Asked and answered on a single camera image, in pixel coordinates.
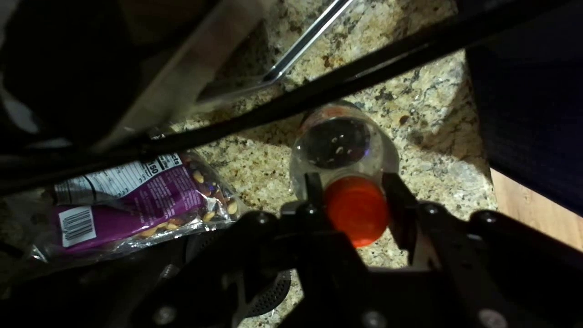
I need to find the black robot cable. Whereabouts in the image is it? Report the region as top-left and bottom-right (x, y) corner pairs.
(0, 0), (575, 196)

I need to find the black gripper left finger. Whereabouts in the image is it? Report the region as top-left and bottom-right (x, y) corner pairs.
(300, 170), (331, 221)

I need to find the clear bottle with orange cap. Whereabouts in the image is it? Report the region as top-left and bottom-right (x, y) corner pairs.
(287, 98), (402, 251)

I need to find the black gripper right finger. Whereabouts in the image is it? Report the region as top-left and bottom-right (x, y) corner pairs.
(380, 170), (422, 269)

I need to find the purple snack bag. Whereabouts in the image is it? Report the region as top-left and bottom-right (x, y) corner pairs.
(32, 150), (242, 263)

